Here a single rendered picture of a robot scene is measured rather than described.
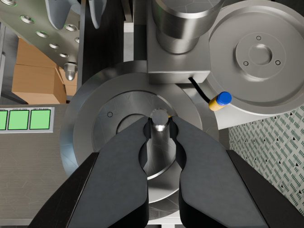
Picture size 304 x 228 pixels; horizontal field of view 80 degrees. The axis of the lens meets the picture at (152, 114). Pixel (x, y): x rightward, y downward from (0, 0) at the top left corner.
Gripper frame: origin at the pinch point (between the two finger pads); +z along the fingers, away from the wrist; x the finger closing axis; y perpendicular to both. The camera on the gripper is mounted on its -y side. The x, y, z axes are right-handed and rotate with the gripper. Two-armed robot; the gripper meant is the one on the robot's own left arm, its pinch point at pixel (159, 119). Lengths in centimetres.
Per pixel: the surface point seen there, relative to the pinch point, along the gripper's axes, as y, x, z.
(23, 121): 19, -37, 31
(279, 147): 9.4, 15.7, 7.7
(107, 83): -0.9, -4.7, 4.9
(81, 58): -2.6, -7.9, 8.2
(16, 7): -7.8, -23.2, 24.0
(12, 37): 15, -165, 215
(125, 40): 24, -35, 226
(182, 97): 0.2, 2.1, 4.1
